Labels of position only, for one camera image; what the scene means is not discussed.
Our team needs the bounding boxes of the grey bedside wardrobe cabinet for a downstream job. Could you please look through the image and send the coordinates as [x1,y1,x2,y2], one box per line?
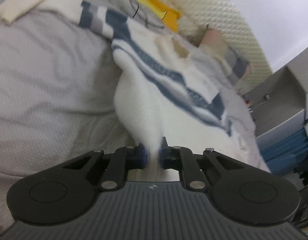
[244,48,308,150]

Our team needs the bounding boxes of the white fleece blue-striped garment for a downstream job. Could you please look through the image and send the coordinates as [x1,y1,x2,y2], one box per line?
[0,0,271,183]

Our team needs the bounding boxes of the grey bed sheet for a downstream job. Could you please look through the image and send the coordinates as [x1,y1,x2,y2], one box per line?
[0,0,257,235]

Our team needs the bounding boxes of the yellow cartoon pillow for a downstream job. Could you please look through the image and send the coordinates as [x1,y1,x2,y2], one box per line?
[136,0,182,33]

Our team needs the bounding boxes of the plaid pink grey pillow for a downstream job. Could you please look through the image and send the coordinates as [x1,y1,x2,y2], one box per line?
[199,28,252,86]

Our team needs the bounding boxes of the blue curtain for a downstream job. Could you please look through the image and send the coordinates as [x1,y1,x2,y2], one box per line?
[261,129,308,176]

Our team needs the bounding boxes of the cream quilted headboard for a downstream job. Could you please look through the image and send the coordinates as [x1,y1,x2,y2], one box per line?
[160,0,272,90]

